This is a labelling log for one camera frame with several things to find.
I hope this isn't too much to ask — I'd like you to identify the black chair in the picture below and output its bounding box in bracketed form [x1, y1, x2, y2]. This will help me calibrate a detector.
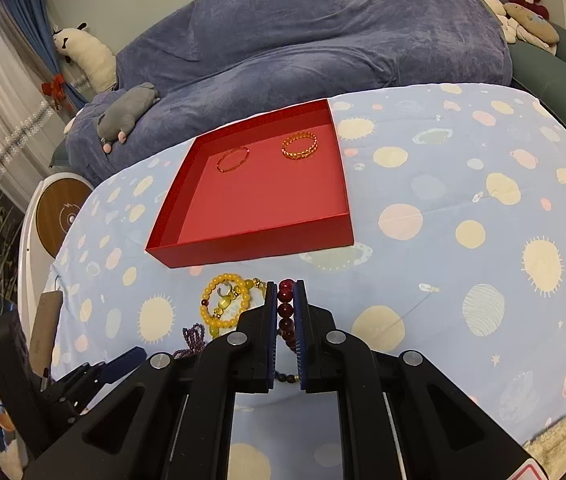
[0, 310, 58, 466]

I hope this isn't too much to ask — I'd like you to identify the yellow bead bracelet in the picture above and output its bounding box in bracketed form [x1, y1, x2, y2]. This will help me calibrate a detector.
[199, 274, 254, 328]

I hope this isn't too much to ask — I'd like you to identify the blue curtain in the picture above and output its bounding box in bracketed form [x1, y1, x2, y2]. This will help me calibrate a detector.
[0, 0, 88, 111]

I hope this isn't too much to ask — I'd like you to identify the cream fluffy rug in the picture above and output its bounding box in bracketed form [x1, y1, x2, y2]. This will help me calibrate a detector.
[522, 412, 566, 480]

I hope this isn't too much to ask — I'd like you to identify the yellow jade charm bracelet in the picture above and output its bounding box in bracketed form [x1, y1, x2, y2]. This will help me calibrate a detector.
[205, 277, 269, 343]

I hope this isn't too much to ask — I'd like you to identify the dark red bead bracelet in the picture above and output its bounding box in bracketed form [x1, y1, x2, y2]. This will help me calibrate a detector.
[277, 279, 300, 356]

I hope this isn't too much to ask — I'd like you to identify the thin red gold bangle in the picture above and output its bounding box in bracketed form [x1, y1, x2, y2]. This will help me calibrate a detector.
[216, 146, 251, 175]

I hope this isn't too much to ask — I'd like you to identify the red curtain bow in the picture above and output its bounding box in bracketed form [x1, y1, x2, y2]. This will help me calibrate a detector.
[40, 74, 68, 111]

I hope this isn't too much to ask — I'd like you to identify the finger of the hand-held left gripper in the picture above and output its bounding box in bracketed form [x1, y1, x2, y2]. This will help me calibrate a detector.
[83, 346, 148, 386]

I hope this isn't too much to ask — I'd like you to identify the brown leather case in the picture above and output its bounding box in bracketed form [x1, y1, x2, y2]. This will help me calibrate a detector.
[29, 290, 64, 381]

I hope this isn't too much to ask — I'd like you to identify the planet print tablecloth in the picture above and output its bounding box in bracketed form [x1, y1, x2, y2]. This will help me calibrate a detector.
[50, 82, 566, 480]

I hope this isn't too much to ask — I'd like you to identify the red cardboard box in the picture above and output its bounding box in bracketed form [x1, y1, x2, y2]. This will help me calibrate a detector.
[145, 98, 355, 270]

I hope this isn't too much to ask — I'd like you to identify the white plush toy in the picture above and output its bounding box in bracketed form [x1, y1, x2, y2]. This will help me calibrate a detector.
[52, 22, 118, 95]

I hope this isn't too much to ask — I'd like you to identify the grey plush mouse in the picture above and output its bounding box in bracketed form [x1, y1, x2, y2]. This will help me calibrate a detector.
[97, 82, 161, 155]

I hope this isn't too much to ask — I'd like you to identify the blue-grey sofa cover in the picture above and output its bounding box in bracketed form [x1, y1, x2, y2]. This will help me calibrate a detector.
[65, 0, 513, 188]

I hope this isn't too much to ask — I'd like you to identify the beige plush toy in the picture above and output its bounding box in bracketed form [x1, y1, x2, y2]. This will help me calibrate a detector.
[469, 0, 561, 57]

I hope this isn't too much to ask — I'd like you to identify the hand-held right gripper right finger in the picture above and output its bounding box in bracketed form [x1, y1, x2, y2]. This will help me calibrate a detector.
[294, 279, 550, 480]

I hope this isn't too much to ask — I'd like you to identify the purple bead bracelet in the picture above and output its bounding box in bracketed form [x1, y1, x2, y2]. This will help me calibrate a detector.
[173, 324, 209, 360]

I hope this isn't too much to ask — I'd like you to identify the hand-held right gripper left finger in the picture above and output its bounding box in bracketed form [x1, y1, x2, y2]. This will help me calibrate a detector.
[23, 281, 284, 480]

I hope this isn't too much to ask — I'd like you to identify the gold chain bracelet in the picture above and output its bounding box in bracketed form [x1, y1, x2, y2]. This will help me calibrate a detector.
[281, 131, 320, 162]

